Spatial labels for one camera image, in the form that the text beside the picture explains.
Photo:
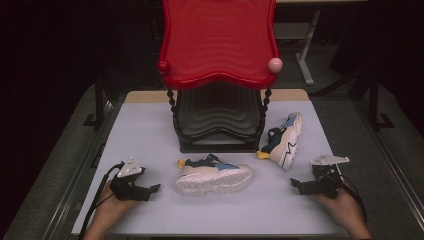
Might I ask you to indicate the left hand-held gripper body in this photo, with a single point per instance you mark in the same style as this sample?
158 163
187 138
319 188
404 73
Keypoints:
128 190

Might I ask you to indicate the white and navy sneaker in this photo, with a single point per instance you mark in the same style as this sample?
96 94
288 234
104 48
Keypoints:
213 178
285 146

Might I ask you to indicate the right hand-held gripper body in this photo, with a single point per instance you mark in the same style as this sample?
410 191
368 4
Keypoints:
326 181

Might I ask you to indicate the white metal desk leg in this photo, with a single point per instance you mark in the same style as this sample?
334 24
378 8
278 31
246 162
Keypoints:
306 50

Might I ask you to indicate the person's left hand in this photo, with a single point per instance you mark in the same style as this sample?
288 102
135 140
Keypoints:
111 205

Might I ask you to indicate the black metal stand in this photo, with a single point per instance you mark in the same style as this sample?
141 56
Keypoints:
99 100
375 100

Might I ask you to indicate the red and black shoe rack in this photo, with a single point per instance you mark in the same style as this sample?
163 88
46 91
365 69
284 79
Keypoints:
218 40

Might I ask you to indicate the person's right hand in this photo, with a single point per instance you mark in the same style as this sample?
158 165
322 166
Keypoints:
340 208

